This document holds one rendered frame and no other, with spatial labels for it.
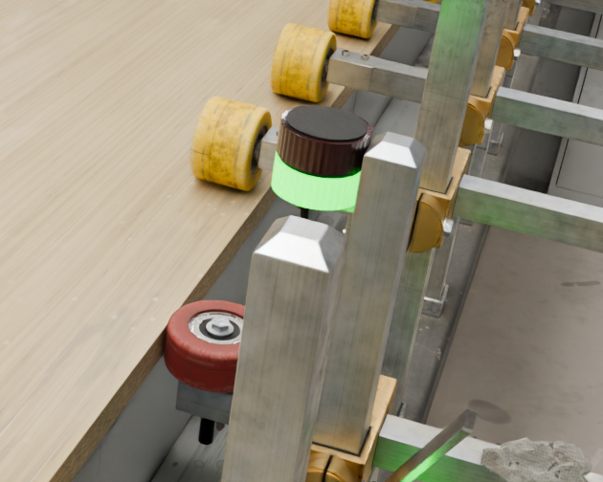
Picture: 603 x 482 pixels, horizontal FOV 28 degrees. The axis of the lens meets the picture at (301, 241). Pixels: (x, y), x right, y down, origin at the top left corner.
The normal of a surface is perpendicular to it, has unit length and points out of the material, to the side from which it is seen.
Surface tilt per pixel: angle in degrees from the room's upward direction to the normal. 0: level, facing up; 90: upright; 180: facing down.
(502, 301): 0
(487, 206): 90
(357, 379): 90
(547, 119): 90
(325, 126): 0
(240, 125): 36
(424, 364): 0
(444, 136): 90
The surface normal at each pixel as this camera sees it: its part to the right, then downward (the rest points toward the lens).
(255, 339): -0.27, 0.44
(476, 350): 0.14, -0.87
